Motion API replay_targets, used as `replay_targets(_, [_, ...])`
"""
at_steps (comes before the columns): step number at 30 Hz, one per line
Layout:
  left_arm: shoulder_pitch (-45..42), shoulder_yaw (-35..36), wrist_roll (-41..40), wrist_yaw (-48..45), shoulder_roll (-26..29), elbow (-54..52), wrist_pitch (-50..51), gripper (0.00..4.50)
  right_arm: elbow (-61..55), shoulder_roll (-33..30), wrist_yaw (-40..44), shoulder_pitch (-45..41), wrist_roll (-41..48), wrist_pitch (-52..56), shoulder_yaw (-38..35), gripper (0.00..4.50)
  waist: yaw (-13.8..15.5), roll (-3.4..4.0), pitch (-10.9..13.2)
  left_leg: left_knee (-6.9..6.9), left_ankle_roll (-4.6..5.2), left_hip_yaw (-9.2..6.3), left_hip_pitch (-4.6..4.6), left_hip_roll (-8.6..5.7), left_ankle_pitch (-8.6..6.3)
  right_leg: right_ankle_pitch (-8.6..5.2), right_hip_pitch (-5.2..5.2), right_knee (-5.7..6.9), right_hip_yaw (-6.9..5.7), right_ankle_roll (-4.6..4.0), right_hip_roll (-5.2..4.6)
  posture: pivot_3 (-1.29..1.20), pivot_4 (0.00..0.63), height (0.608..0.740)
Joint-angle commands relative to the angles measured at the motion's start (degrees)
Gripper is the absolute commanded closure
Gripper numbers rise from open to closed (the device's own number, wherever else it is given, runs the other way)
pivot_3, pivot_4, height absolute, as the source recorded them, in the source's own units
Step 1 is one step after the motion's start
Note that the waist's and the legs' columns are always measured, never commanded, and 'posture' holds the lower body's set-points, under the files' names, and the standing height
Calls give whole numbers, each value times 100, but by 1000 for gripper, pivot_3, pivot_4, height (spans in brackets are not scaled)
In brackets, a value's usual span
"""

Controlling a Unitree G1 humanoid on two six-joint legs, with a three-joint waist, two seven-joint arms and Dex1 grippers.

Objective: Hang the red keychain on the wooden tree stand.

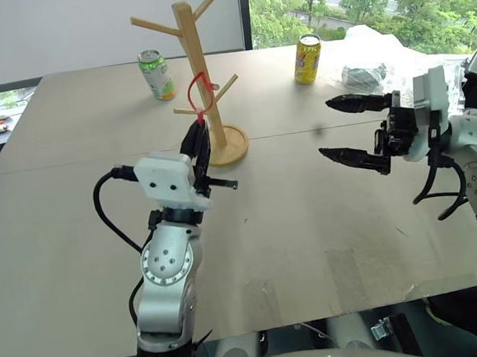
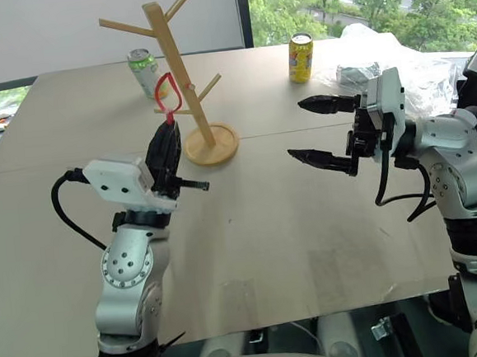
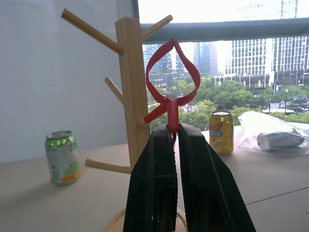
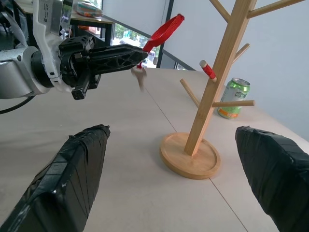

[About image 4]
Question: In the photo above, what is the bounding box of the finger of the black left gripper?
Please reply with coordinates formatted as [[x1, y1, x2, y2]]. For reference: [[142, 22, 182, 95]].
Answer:
[[90, 51, 148, 76], [91, 44, 147, 58]]

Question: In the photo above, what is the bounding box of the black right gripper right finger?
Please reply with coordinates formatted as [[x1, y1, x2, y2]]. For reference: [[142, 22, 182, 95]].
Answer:
[[235, 125, 309, 232]]

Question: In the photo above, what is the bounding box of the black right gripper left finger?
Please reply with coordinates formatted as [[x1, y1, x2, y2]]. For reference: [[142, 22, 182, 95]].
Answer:
[[0, 124, 111, 232]]

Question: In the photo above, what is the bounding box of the red keychain with wooden pendant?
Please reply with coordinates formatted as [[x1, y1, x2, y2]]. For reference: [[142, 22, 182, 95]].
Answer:
[[131, 14, 185, 92]]

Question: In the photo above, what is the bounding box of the wooden tree stand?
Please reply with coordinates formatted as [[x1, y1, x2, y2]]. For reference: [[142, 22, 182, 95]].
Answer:
[[160, 0, 306, 180]]

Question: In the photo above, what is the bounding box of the black framed desk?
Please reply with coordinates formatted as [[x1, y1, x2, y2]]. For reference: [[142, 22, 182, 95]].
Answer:
[[70, 12, 114, 46]]

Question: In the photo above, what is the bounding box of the colourful striped bundle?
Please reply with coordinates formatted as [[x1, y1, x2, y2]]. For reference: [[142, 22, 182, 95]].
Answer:
[[73, 1, 104, 18]]

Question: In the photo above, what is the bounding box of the red tape wrap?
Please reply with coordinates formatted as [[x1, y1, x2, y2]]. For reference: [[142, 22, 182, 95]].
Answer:
[[201, 62, 217, 80]]

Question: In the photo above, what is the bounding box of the green drink can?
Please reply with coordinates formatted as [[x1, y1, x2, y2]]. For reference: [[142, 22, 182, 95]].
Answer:
[[216, 77, 251, 120]]

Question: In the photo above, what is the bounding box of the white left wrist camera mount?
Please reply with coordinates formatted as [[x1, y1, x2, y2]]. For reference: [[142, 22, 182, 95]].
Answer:
[[32, 0, 73, 94]]

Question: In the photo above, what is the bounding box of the black window frame post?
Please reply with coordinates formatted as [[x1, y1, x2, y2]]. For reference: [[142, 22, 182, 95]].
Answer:
[[156, 0, 175, 70]]

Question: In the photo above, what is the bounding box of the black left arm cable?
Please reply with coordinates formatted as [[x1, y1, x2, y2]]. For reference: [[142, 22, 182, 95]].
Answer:
[[0, 95, 36, 115]]

